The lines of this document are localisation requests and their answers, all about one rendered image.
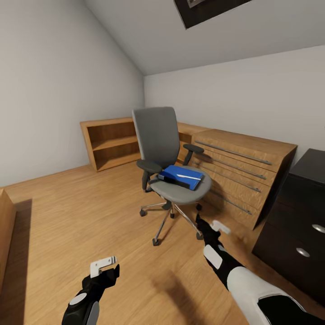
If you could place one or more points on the folder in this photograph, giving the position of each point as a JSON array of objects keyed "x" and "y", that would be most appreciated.
[{"x": 170, "y": 175}]

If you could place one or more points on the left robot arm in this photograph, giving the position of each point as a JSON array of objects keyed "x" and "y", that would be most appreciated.
[{"x": 84, "y": 308}]

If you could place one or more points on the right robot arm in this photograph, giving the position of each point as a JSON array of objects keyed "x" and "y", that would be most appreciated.
[{"x": 260, "y": 302}]

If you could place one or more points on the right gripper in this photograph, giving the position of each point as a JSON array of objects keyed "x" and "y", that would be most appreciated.
[{"x": 205, "y": 227}]

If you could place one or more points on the cabinet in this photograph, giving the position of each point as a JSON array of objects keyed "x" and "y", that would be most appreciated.
[
  {"x": 292, "y": 241},
  {"x": 246, "y": 172}
]

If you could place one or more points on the swivel chair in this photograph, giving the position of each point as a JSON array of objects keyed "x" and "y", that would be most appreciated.
[{"x": 159, "y": 144}]

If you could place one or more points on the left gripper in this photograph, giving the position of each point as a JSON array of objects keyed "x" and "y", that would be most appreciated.
[{"x": 105, "y": 280}]

